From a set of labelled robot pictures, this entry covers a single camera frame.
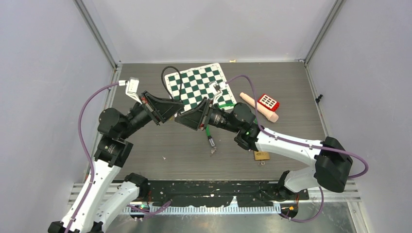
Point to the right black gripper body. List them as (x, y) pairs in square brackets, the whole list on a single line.
[(204, 114)]

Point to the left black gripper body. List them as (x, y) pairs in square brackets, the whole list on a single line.
[(157, 113)]

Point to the black cable lock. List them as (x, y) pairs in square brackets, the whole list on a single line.
[(174, 87)]

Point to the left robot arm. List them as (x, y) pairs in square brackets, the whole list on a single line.
[(89, 213)]

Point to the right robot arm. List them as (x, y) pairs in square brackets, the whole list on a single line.
[(328, 165)]

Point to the green white chessboard mat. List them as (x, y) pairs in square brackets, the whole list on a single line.
[(195, 83)]

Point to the small keys on table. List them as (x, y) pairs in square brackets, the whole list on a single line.
[(213, 150)]

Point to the red white block toy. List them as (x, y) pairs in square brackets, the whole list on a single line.
[(268, 102)]

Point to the brass padlock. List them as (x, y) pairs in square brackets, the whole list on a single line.
[(261, 156)]

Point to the green cable lock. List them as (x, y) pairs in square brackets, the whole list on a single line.
[(209, 132)]

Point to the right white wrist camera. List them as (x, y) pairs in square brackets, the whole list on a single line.
[(217, 89)]

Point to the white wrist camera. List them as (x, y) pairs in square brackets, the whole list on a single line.
[(131, 87), (217, 89)]

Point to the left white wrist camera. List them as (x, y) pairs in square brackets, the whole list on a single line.
[(131, 87)]

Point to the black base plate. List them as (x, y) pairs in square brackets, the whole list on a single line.
[(185, 193)]

